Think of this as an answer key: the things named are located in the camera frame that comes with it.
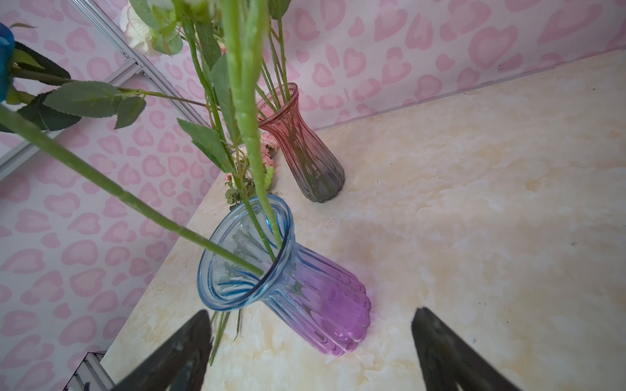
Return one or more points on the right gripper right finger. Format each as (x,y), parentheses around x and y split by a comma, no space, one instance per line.
(449,363)

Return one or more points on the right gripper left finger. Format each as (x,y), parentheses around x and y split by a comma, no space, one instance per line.
(180,363)

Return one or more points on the purple glass vase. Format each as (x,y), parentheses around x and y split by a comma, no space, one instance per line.
(321,301)

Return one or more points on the small pink spray rose stem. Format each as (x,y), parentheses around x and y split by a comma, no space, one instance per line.
(240,185)

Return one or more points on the red grey glass vase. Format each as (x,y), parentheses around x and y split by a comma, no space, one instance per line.
(318,173)

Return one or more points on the dark blue rose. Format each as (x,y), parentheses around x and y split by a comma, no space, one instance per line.
(70,100)

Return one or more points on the cream white rose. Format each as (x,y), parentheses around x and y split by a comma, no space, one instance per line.
(151,28)

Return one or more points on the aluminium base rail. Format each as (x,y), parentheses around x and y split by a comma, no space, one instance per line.
(90,375)

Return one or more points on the diagonal aluminium frame bar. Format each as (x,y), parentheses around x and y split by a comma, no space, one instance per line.
(106,41)

